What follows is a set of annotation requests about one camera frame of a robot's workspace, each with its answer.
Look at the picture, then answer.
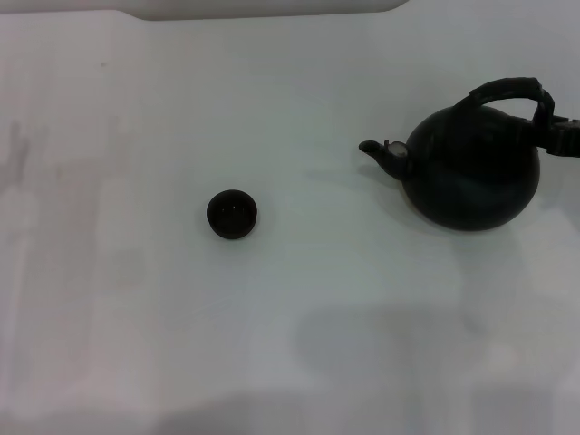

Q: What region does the black round teapot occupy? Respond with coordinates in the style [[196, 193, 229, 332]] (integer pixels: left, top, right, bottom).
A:
[[358, 76, 556, 233]]

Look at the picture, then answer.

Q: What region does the small dark teacup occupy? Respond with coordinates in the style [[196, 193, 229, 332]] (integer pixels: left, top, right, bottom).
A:
[[206, 188, 260, 240]]

